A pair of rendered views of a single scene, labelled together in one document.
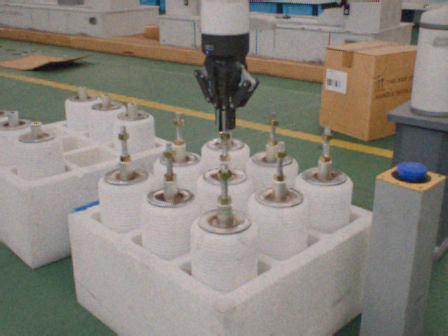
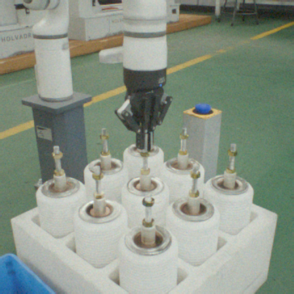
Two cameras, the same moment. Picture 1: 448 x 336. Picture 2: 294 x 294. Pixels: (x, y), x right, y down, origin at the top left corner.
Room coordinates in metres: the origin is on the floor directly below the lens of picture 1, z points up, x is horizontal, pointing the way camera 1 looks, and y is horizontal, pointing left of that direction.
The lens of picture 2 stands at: (0.87, 0.66, 0.65)
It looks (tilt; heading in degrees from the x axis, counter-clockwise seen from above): 26 degrees down; 268
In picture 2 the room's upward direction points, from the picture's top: straight up
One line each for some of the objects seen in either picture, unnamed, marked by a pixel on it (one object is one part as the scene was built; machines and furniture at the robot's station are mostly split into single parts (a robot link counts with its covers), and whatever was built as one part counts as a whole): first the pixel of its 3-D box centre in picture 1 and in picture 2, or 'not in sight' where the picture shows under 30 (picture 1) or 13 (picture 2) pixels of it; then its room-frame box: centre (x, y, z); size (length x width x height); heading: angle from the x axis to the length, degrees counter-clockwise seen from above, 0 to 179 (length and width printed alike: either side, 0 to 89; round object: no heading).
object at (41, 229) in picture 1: (70, 178); not in sight; (1.23, 0.38, 0.09); 0.39 x 0.39 x 0.18; 43
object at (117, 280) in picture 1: (225, 260); (145, 250); (0.85, 0.00, 0.09); 0.39 x 0.39 x 0.18; 45
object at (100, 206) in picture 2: (179, 153); (99, 205); (0.93, 0.08, 0.26); 0.02 x 0.02 x 0.03
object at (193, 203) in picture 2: (170, 189); (193, 203); (0.76, 0.08, 0.26); 0.02 x 0.02 x 0.03
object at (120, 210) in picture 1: (129, 225); (147, 283); (0.85, 0.17, 0.16); 0.10 x 0.10 x 0.18
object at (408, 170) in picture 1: (411, 172); (203, 109); (0.69, -0.26, 0.32); 0.04 x 0.04 x 0.02
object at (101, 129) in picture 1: (109, 141); not in sight; (1.31, 0.30, 0.16); 0.10 x 0.10 x 0.18
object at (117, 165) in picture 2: (272, 159); (105, 167); (0.93, -0.09, 0.25); 0.08 x 0.08 x 0.01
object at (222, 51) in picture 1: (225, 58); (144, 88); (0.85, 0.00, 0.45); 0.08 x 0.08 x 0.09
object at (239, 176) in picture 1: (225, 176); (145, 186); (0.85, 0.00, 0.25); 0.08 x 0.08 x 0.01
